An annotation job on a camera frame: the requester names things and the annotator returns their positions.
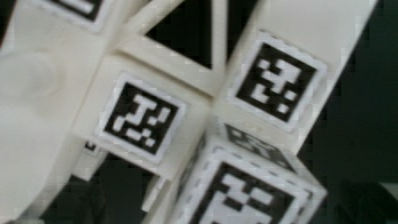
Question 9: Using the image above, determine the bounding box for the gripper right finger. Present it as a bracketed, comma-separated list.
[334, 181, 398, 224]

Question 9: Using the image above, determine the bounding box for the white L-shaped obstacle fence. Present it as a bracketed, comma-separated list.
[380, 182, 398, 200]

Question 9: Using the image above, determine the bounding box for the white chair leg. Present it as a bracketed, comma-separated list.
[167, 124, 327, 224]
[73, 141, 108, 181]

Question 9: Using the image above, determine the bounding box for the white chair back part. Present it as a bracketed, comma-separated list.
[0, 0, 380, 224]

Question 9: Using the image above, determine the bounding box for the white chair seat part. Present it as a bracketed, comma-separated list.
[0, 51, 58, 99]

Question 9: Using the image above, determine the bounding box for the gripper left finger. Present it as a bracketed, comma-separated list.
[41, 179, 106, 224]

